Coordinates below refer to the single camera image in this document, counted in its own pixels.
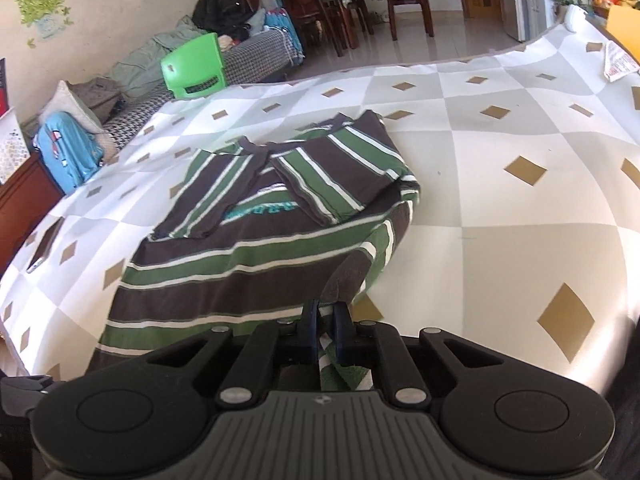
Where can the grey refrigerator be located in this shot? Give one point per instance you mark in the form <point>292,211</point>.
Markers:
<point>515,0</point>

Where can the green brown striped t-shirt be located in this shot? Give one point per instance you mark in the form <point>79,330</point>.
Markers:
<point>250,260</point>

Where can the white printed packet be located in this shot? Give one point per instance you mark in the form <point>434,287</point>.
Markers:
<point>620,62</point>

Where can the person's dark clothing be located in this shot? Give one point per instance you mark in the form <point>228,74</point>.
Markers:
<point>625,410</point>

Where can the light blue printed garment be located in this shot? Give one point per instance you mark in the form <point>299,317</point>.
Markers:
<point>67,150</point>

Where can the black jacket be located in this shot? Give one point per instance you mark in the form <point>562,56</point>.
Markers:
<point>225,5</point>

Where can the smartphone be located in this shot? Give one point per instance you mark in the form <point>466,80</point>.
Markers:
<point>42,250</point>

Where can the grey-green blanket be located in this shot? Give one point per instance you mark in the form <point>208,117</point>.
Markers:
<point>155,55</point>

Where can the yellow board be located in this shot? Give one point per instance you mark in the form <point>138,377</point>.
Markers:
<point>625,30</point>

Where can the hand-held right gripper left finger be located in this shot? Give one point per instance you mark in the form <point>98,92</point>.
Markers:
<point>310,332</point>

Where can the blue cartoon print cloth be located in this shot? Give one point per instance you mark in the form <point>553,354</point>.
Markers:
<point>285,35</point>

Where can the dotted white cushion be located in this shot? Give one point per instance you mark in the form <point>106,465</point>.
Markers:
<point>107,144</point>

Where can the grey pillow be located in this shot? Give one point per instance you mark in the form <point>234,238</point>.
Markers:
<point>75,105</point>

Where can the green plastic chair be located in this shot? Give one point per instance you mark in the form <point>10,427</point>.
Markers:
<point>197,67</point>

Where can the white perforated basket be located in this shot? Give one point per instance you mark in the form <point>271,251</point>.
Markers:
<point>10,145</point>

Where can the diamond patterned table cover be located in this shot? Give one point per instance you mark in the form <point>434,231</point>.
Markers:
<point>500,135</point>

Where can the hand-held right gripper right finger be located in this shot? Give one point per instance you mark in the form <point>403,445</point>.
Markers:
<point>342,332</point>

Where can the dark wooden dining chair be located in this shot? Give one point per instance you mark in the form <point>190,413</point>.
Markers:
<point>305,5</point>
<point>410,0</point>

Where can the houndstooth covered sofa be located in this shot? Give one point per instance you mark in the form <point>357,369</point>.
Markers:
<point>250,60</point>

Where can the green plant wall sticker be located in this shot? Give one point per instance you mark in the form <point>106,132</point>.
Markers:
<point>42,7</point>

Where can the wooden side cabinet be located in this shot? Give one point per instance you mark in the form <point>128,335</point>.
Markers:
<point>25,205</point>

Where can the grey garment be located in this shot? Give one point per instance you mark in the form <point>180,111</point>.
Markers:
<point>97,97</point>

